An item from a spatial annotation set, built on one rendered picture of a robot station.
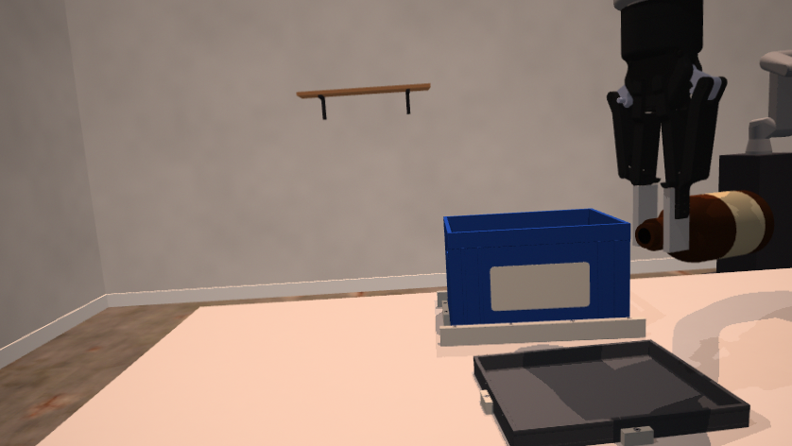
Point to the blue plastic crate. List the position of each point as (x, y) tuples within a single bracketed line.
[(536, 266)]

